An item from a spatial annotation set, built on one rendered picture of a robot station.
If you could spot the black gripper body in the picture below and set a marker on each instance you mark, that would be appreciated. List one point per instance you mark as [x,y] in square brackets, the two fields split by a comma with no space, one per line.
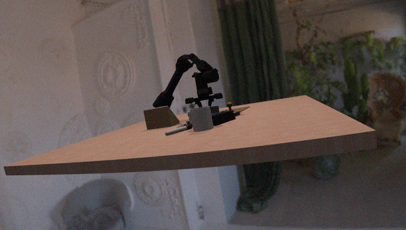
[197,100]

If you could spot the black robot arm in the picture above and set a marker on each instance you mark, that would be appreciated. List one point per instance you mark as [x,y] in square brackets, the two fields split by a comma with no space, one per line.
[207,75]

